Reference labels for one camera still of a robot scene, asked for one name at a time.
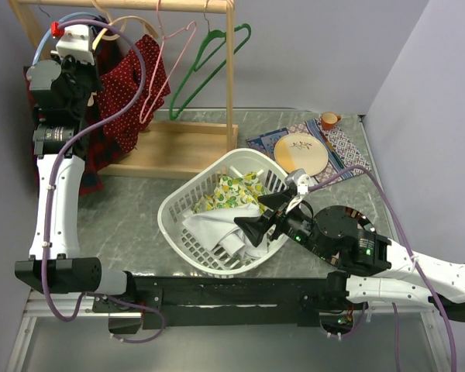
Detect white laundry basket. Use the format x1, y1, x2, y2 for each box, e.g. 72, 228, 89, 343
157, 149, 288, 278

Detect light wooden hanger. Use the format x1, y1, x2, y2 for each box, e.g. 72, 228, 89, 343
88, 15, 160, 105

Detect dark rimmed plate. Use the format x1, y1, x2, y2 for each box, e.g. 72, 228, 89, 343
343, 206, 376, 233

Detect white cloth garment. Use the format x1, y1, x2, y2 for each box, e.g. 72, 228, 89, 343
183, 203, 268, 259

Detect pink wire hanger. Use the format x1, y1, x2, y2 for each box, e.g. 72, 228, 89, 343
139, 0, 198, 124

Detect lemon print garment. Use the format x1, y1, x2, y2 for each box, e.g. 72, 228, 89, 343
193, 172, 267, 214

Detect green chopstick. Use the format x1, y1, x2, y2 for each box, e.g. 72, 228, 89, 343
319, 132, 346, 169

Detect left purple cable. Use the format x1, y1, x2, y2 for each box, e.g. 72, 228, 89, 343
40, 19, 146, 322

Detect aluminium rail frame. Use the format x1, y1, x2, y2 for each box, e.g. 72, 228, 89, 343
5, 282, 113, 372

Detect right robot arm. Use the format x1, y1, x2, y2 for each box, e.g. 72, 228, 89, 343
234, 190, 465, 322

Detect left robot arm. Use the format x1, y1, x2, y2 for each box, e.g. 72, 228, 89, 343
15, 55, 139, 312

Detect beige floral plate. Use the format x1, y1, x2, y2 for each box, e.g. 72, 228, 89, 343
274, 133, 329, 176

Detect red polka dot garment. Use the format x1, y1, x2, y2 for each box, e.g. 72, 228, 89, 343
103, 34, 171, 153

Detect light blue hanger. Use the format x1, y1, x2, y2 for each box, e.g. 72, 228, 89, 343
32, 12, 101, 65

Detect patterned placemat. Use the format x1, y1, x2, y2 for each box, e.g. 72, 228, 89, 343
246, 119, 372, 183

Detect green plastic hanger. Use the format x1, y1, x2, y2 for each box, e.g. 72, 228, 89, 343
168, 0, 252, 120

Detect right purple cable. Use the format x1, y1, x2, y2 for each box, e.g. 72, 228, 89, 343
308, 165, 458, 372

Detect orange cup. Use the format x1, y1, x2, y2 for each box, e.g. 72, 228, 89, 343
320, 112, 342, 131

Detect purple cable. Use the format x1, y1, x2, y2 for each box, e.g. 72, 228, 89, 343
40, 19, 146, 322
308, 165, 458, 372

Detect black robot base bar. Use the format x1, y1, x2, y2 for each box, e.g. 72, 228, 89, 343
92, 272, 367, 329

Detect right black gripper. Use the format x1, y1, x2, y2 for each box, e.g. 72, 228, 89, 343
233, 188, 331, 259

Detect red black plaid skirt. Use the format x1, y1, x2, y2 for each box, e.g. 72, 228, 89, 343
22, 34, 125, 197

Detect wooden clothes rack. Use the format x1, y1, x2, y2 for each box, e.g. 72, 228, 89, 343
7, 0, 239, 180

